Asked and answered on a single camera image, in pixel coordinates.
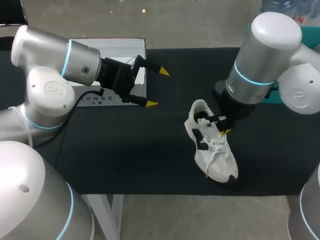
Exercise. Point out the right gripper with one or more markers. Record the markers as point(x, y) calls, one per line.
point(232, 107)

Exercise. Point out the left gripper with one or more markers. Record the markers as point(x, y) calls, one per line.
point(115, 77)

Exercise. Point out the white sneaker with dark patches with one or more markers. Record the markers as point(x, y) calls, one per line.
point(217, 162)

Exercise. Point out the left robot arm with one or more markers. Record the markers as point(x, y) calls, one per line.
point(40, 100)

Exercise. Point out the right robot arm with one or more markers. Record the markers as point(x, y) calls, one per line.
point(270, 50)

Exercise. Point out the white shoebox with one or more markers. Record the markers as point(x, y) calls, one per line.
point(120, 47)

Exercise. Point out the teal box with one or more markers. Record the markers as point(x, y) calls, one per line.
point(310, 37)

